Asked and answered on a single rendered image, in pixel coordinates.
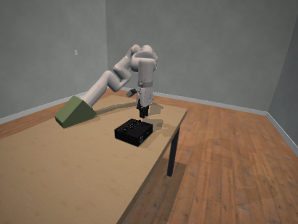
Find black lighting desk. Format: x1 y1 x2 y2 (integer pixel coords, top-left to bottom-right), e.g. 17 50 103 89
114 119 153 147

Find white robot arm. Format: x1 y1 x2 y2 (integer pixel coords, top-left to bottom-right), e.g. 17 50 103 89
79 44 158 109

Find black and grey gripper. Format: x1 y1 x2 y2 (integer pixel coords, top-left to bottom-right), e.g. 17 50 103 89
136 86 153 119

